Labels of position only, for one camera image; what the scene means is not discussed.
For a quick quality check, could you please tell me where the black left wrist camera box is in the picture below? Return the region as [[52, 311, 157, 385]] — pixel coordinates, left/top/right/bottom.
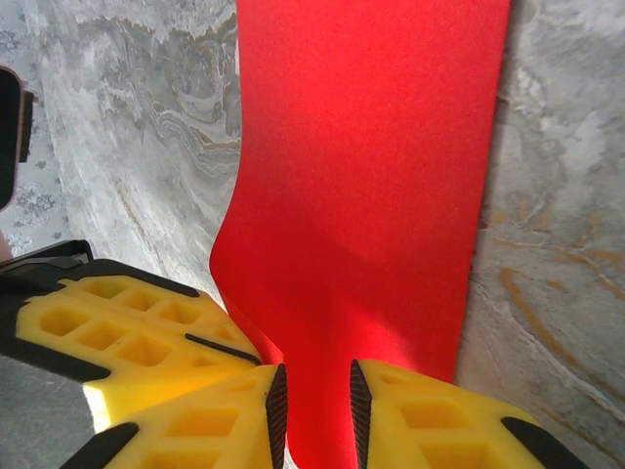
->
[[0, 66, 36, 212]]

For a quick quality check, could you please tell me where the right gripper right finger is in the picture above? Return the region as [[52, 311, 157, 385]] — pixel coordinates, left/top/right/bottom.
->
[[349, 359, 592, 469]]

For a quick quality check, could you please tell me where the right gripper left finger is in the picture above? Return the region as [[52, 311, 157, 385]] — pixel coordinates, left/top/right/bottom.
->
[[61, 363, 289, 469]]

